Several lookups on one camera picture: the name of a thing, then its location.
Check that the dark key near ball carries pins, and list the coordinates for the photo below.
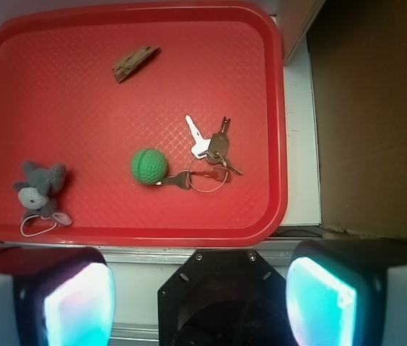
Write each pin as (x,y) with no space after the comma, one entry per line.
(180,180)

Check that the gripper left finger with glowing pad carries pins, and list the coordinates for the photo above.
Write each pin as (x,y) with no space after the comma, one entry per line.
(55,296)

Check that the silver key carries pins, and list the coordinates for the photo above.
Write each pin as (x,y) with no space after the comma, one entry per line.
(201,144)

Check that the white shelf panel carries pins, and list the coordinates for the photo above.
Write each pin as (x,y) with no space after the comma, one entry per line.
(294,18)

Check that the brown cardboard box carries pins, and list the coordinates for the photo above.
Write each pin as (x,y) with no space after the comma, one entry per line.
(358,52)

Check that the green dimpled ball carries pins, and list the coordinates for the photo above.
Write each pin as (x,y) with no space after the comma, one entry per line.
(149,166)

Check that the small red key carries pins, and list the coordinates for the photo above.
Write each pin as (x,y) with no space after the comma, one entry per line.
(220,174)

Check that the brown wood chip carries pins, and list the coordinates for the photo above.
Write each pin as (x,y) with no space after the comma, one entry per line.
(127,65)

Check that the dark grey large key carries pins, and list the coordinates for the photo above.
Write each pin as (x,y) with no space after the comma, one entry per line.
(219,143)

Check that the grey plush mouse toy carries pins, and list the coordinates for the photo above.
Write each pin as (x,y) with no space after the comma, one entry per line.
(37,195)

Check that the red plastic tray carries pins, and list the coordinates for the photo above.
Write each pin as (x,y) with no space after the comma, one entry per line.
(60,103)

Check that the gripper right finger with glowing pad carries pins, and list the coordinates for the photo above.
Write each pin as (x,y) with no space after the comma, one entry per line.
(348,292)

